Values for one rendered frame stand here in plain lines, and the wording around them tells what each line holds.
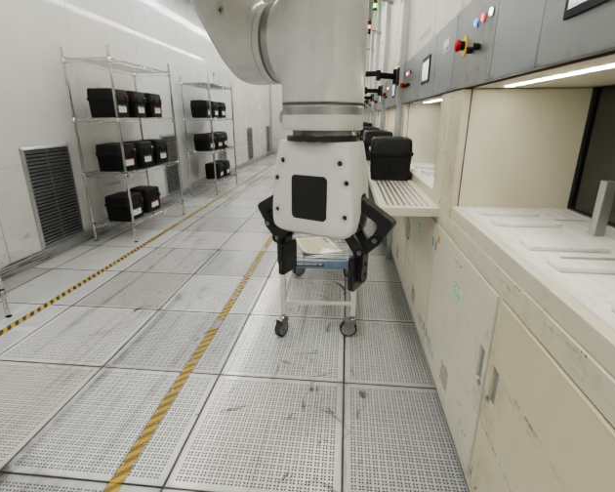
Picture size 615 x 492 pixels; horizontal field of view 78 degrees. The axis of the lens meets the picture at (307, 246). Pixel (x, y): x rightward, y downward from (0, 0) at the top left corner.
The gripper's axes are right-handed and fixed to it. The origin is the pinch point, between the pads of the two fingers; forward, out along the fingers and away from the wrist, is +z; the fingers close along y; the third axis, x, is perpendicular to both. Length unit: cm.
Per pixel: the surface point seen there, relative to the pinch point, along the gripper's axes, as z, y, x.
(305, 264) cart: 56, -78, 126
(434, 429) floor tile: 100, 2, 94
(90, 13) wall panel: -116, -387, 226
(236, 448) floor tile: 101, -60, 47
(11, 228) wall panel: 65, -325, 92
